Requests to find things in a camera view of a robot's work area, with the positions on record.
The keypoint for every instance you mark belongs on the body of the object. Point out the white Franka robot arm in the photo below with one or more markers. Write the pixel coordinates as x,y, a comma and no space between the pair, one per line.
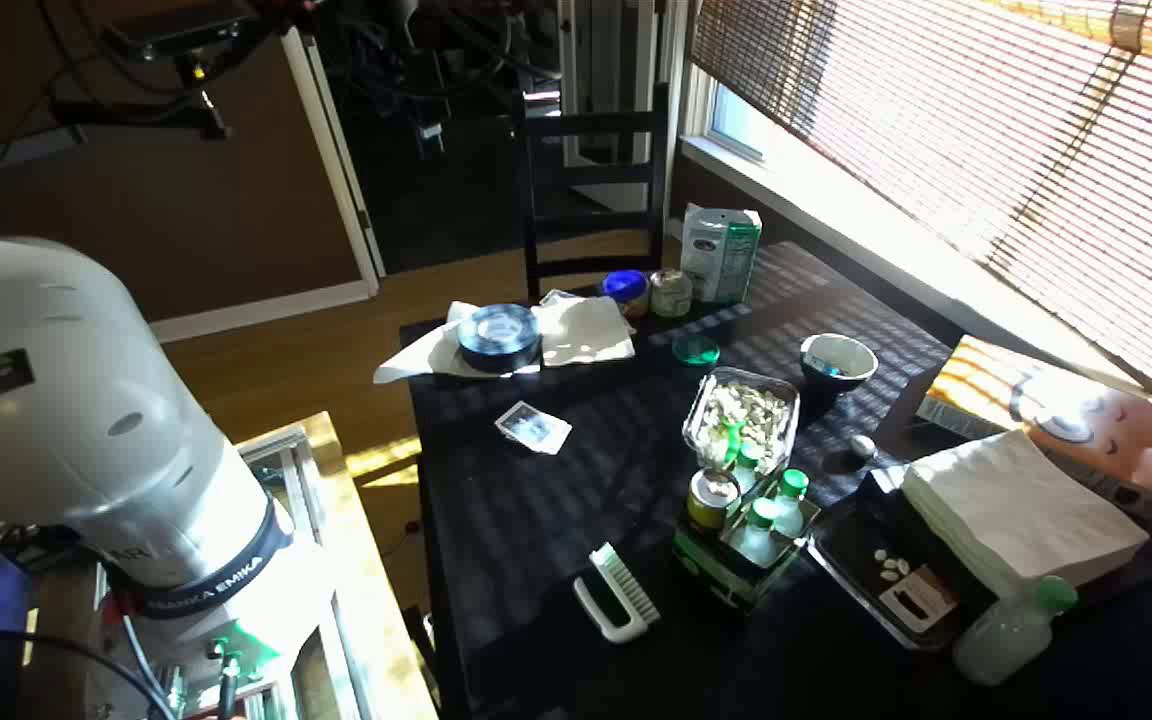
60,403

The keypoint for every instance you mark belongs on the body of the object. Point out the blue-grey tape roll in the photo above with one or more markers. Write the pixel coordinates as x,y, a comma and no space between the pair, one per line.
496,330

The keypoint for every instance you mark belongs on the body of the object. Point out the cup with blue lid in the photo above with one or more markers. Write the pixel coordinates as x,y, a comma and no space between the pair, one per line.
625,286

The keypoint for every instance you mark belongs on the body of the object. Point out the small round jar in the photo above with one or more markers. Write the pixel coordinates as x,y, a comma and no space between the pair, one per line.
669,295

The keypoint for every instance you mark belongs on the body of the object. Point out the green round lid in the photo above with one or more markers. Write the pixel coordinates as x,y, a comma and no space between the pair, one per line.
697,354

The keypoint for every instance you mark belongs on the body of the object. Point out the white napkin under tape roll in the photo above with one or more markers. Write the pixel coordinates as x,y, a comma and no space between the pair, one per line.
420,354

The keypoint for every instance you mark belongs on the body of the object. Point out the clear plastic food container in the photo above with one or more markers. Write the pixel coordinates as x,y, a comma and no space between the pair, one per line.
743,417

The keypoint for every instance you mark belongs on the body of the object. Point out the dark wooden chair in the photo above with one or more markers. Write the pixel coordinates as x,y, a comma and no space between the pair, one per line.
596,181

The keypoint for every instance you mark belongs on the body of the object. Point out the small green-capped bottle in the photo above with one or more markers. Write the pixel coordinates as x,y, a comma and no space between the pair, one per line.
777,514
796,483
752,547

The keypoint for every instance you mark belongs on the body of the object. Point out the silver metal spoon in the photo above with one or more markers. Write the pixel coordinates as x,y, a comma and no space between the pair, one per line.
873,459

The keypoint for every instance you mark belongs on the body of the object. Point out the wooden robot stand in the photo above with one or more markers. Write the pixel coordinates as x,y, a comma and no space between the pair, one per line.
362,600

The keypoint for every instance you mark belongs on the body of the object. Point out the black tray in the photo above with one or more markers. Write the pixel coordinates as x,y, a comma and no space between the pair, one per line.
871,586

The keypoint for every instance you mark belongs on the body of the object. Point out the small white card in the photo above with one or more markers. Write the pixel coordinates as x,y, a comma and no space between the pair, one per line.
917,598

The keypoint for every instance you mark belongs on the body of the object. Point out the bamboo window blinds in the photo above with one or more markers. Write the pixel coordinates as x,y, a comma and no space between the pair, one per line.
988,146

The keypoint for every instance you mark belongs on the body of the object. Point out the white round plastic object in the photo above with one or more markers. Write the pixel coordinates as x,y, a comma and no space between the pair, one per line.
1059,406

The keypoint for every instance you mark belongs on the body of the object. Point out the clear bottle with green cap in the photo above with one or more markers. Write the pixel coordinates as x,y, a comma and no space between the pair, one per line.
1008,635

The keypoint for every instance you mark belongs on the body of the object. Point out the pink plastic bag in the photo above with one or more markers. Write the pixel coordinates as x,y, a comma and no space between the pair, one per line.
1116,440

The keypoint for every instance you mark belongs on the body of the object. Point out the white window frame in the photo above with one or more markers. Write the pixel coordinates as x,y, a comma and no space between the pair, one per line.
843,221

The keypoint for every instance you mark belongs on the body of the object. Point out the aluminium frame rails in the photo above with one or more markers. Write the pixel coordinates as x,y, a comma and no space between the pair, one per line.
303,507

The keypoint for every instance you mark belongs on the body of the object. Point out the brown board with white frame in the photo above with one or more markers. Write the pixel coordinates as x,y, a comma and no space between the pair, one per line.
179,201

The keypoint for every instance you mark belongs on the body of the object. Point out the camera on black tripod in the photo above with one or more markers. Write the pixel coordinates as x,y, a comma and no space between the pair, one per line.
182,54

